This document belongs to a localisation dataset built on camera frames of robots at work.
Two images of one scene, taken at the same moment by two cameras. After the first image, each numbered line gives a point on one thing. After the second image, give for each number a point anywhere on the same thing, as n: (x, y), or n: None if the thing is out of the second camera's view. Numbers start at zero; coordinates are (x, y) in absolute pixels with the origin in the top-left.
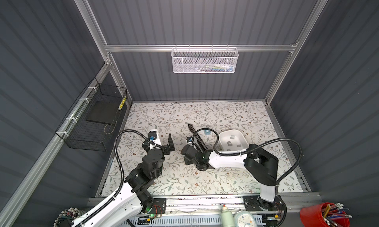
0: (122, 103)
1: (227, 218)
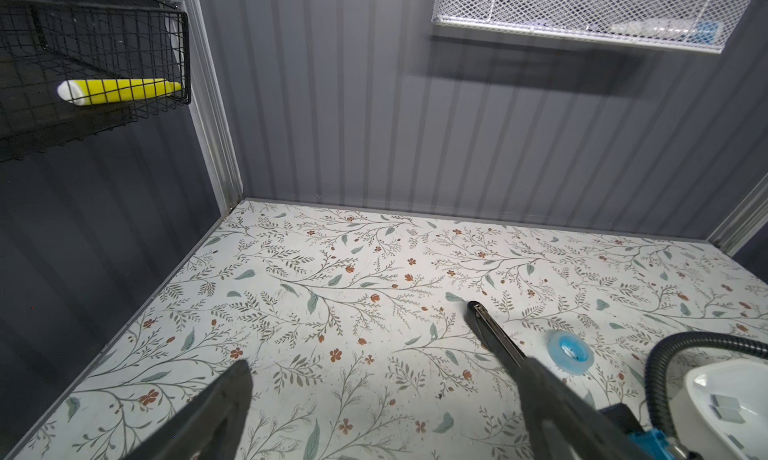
0: (96, 91)
1: None
